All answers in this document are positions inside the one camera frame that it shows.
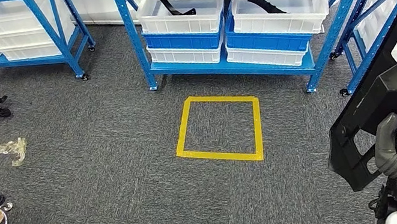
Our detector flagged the black part in crate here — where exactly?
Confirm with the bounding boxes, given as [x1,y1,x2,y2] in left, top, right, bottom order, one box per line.
[222,0,288,24]
[157,0,197,21]

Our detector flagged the blue plastic crate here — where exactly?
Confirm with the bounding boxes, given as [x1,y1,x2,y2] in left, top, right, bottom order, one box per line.
[222,2,316,64]
[141,18,229,61]

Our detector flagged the yellow floor tape square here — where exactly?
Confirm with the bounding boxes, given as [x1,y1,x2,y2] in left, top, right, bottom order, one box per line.
[167,85,270,175]

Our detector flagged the crumpled clear plastic wrap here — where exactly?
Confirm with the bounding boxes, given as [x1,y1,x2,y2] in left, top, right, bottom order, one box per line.
[0,136,31,170]

